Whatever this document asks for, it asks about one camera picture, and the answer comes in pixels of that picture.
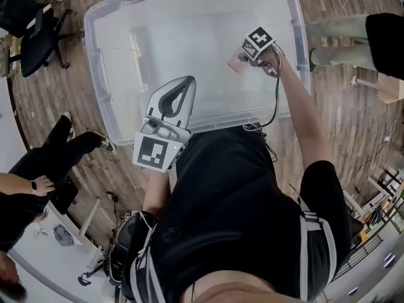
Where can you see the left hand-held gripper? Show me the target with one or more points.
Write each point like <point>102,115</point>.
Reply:
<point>151,151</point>

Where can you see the wooden box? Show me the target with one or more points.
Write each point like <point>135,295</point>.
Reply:
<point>391,88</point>

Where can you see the pink cup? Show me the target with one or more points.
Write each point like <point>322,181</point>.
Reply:
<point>234,65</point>

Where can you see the person's left forearm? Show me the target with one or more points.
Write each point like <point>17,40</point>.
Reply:
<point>156,191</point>

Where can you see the black flat case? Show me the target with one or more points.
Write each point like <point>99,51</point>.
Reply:
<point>64,197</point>

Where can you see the black equipment pack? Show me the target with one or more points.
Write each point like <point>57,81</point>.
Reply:
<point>126,241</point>

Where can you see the white table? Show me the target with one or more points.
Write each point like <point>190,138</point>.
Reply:
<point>41,264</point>

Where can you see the black metal shelf rack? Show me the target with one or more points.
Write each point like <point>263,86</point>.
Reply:
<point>388,185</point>

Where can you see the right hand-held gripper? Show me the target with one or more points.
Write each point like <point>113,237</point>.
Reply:
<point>257,43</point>

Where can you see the person's right forearm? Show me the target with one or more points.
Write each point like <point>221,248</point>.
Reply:
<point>300,106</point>

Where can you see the person's torso in black shirt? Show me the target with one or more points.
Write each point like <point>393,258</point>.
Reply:
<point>236,207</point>

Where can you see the clear plastic basket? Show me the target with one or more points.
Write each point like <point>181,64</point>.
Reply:
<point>189,36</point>

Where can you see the black office chair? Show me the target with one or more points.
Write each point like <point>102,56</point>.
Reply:
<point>34,36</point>

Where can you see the grey crumpled cloth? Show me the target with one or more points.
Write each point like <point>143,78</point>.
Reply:
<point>63,236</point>

